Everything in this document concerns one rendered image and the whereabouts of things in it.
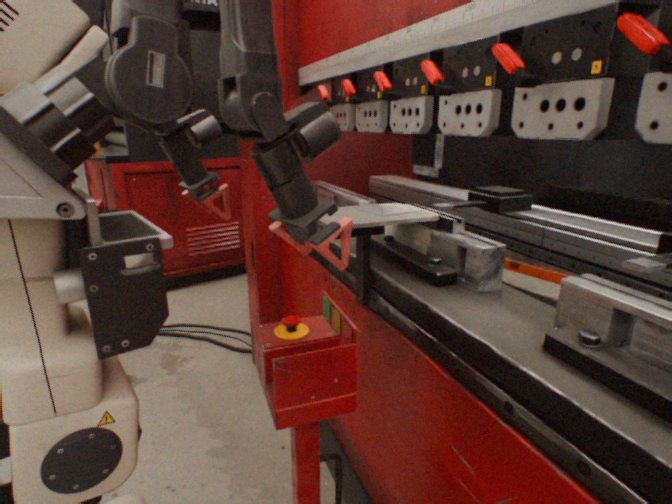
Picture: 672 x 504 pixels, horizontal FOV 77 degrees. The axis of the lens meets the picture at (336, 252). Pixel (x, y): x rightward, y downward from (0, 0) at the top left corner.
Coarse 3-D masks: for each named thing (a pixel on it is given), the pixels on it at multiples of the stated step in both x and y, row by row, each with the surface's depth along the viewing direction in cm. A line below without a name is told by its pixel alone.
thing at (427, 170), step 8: (416, 136) 100; (424, 136) 97; (432, 136) 94; (440, 136) 93; (416, 144) 100; (424, 144) 97; (432, 144) 94; (440, 144) 94; (416, 152) 101; (424, 152) 97; (432, 152) 95; (440, 152) 94; (416, 160) 101; (424, 160) 98; (432, 160) 95; (440, 160) 95; (416, 168) 103; (424, 168) 100; (432, 168) 97; (432, 176) 97
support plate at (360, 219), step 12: (384, 204) 107; (396, 204) 107; (324, 216) 93; (336, 216) 93; (348, 216) 93; (360, 216) 93; (372, 216) 93; (384, 216) 93; (396, 216) 93; (408, 216) 93; (420, 216) 93; (432, 216) 93
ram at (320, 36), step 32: (320, 0) 136; (352, 0) 116; (384, 0) 101; (416, 0) 89; (448, 0) 80; (544, 0) 61; (576, 0) 56; (608, 0) 52; (640, 0) 51; (320, 32) 139; (352, 32) 118; (384, 32) 102; (448, 32) 81; (480, 32) 73; (512, 32) 69; (352, 64) 120
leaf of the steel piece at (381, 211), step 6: (360, 204) 99; (366, 204) 97; (372, 204) 95; (360, 210) 99; (366, 210) 97; (372, 210) 95; (378, 210) 94; (384, 210) 98; (390, 210) 98; (396, 210) 98; (402, 210) 98; (408, 210) 98; (414, 210) 98
